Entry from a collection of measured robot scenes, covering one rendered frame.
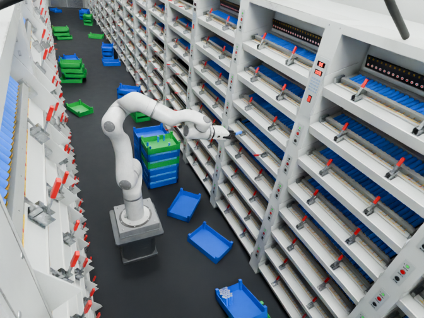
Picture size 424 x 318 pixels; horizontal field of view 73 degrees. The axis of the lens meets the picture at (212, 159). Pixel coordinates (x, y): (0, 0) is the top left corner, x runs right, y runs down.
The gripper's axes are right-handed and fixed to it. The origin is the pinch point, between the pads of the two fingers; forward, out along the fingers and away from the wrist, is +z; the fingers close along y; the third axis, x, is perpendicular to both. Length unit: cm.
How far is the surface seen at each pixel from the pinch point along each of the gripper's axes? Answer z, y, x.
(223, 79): 22, 56, -16
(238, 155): 25.7, 12.7, 23.9
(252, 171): 27.0, -4.6, 25.6
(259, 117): 18.0, 2.0, -12.0
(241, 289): 21, -47, 96
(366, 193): 17, -77, -15
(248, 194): 31, -7, 45
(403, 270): 11, -106, -2
